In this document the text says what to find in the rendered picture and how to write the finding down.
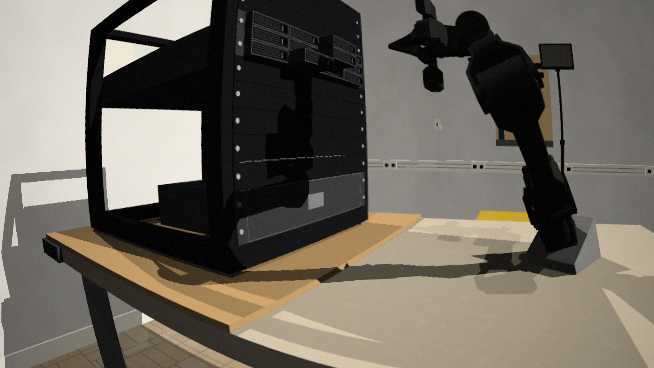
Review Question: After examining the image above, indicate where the black server rack frame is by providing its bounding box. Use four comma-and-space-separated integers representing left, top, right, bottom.
85, 0, 368, 277

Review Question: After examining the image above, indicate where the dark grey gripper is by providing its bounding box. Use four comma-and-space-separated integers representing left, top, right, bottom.
388, 0, 467, 92

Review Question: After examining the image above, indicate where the light brown wooden board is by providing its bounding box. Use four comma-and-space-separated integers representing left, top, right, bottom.
46, 212, 421, 333

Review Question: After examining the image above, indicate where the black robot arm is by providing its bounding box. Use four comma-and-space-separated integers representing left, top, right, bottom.
416, 11, 578, 253

